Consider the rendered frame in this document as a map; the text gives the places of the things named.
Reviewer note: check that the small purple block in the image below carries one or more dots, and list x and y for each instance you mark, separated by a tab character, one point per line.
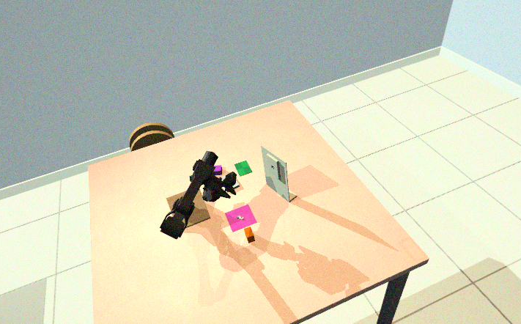
218	170

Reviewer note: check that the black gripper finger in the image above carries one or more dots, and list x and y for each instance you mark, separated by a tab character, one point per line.
231	190
224	194

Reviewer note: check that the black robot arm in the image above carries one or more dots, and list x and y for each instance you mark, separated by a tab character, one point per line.
183	207

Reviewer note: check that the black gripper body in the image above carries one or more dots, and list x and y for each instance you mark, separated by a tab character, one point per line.
229	181

